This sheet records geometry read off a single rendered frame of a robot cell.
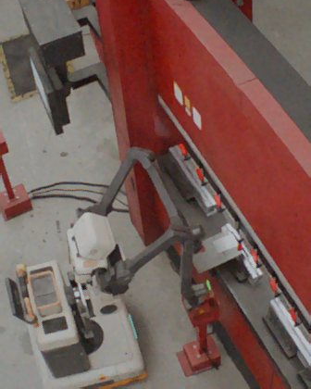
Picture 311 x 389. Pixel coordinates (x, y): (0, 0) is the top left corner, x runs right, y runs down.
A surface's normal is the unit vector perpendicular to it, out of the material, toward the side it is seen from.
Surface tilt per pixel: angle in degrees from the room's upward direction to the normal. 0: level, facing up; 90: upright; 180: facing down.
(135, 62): 90
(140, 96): 90
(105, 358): 0
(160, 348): 0
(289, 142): 0
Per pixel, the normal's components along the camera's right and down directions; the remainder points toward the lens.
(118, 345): -0.07, -0.62
